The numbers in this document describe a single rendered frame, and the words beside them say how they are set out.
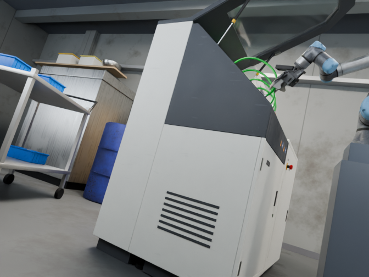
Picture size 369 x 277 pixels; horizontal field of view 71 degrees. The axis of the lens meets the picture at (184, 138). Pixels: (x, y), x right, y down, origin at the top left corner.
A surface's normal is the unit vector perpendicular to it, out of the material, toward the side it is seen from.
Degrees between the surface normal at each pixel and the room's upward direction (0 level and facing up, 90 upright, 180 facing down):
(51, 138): 90
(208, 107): 90
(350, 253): 90
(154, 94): 90
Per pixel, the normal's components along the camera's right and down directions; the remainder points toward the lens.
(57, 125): -0.36, -0.25
